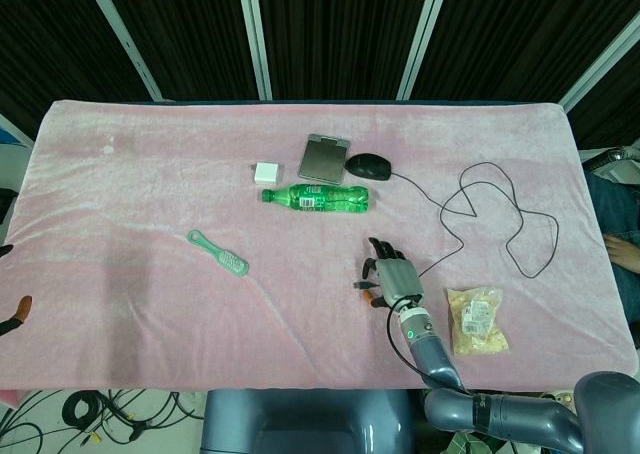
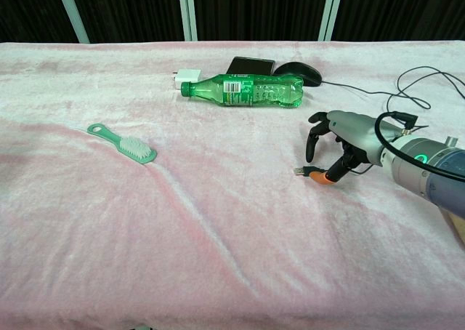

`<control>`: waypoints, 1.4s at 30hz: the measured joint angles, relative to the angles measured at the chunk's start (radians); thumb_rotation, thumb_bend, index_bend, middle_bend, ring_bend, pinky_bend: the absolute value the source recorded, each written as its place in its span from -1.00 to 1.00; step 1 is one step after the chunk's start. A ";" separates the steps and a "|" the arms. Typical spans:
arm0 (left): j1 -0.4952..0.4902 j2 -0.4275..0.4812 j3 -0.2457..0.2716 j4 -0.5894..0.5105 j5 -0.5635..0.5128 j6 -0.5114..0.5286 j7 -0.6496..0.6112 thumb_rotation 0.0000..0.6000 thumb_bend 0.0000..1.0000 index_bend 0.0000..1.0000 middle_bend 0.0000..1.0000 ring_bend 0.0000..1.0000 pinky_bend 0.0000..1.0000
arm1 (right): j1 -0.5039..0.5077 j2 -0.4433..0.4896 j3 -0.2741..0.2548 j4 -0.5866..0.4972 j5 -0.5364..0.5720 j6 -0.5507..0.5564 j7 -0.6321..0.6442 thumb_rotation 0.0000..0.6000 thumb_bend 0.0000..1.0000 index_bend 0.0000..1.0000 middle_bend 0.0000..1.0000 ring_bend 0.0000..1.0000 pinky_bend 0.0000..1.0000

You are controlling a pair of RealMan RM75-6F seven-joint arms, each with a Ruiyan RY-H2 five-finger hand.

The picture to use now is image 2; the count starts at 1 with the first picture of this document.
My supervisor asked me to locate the white metal frame post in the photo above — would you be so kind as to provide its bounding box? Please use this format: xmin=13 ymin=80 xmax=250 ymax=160
xmin=318 ymin=0 xmax=345 ymax=42
xmin=53 ymin=0 xmax=91 ymax=44
xmin=177 ymin=0 xmax=199 ymax=42

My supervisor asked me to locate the pink fleece blanket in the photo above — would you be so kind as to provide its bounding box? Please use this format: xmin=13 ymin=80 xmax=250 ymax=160
xmin=0 ymin=39 xmax=465 ymax=330

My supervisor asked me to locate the black computer mouse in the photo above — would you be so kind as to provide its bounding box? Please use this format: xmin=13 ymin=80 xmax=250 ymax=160
xmin=272 ymin=62 xmax=323 ymax=88

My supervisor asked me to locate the green plastic bottle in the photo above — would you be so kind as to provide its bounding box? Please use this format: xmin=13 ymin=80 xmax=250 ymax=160
xmin=180 ymin=73 xmax=304 ymax=109

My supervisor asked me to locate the grey cable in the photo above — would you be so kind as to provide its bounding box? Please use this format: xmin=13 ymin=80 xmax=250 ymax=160
xmin=293 ymin=66 xmax=465 ymax=177

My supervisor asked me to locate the green scrub brush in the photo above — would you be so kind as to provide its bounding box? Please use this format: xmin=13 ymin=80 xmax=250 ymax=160
xmin=86 ymin=123 xmax=158 ymax=165

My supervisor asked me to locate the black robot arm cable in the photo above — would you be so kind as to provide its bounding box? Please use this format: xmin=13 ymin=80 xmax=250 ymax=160
xmin=373 ymin=110 xmax=465 ymax=182

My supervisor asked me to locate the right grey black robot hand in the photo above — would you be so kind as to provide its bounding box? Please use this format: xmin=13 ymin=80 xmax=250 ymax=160
xmin=307 ymin=110 xmax=386 ymax=184

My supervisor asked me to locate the white power adapter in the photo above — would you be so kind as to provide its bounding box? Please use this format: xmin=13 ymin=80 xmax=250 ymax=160
xmin=169 ymin=69 xmax=202 ymax=89

